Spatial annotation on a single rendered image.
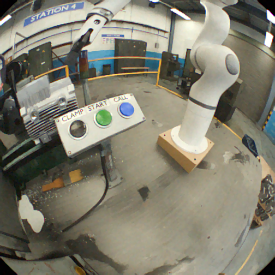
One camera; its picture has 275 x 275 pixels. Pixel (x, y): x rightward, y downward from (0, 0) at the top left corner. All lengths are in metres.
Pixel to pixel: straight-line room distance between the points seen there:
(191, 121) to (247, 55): 6.42
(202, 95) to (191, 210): 0.40
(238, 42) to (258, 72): 1.72
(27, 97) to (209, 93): 0.57
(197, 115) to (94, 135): 0.34
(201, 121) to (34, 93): 0.56
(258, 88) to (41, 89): 6.62
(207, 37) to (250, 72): 6.06
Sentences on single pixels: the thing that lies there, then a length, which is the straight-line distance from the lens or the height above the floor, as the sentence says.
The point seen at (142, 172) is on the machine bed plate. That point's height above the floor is 0.80.
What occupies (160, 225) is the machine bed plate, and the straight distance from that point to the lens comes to 0.39.
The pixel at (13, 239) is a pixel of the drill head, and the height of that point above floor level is 1.03.
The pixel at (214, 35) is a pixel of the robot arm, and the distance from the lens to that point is 0.48.
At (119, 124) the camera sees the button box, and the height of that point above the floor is 1.05.
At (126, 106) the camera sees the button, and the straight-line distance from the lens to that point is 0.22.
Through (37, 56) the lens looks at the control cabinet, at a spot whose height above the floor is 1.62.
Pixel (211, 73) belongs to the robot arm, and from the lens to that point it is 0.35.
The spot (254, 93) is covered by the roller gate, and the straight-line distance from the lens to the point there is 6.45.
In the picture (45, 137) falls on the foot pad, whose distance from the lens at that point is 0.40.
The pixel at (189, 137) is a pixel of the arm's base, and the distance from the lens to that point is 0.47.
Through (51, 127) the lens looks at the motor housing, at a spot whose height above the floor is 0.99.
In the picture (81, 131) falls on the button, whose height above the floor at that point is 1.07.
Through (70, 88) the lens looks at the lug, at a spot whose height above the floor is 1.08.
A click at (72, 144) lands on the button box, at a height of 1.05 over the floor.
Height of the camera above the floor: 1.18
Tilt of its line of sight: 44 degrees down
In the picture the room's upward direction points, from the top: 6 degrees clockwise
